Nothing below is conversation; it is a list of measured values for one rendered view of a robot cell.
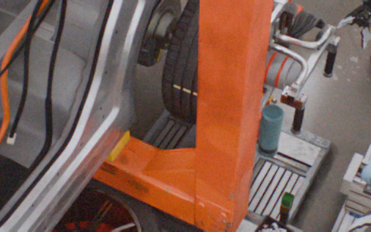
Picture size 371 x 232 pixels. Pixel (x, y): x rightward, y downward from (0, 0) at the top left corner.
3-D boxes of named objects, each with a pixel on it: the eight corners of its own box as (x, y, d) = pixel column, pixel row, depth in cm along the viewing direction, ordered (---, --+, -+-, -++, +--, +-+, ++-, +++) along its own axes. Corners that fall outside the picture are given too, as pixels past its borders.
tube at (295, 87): (269, 45, 298) (271, 26, 290) (314, 62, 293) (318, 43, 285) (249, 74, 288) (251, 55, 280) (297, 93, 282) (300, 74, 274)
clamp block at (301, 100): (284, 93, 292) (286, 84, 288) (306, 102, 290) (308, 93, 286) (279, 102, 289) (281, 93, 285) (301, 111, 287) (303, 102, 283)
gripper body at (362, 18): (359, 16, 320) (371, -7, 324) (348, 20, 328) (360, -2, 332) (372, 26, 322) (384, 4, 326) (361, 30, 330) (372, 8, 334)
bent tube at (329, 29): (289, 15, 310) (292, -5, 302) (333, 31, 305) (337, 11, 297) (271, 42, 300) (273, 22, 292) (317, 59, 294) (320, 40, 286)
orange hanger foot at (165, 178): (103, 144, 321) (95, 90, 296) (212, 194, 306) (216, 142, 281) (80, 172, 312) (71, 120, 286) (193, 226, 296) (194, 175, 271)
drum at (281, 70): (259, 61, 320) (262, 37, 309) (306, 79, 314) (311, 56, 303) (245, 83, 312) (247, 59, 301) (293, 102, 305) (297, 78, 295)
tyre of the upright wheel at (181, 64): (229, 46, 362) (238, -68, 314) (274, 64, 355) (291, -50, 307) (160, 142, 322) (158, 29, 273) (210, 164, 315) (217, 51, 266)
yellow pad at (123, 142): (102, 125, 308) (100, 117, 304) (131, 138, 304) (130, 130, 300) (83, 149, 300) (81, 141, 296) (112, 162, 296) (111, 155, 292)
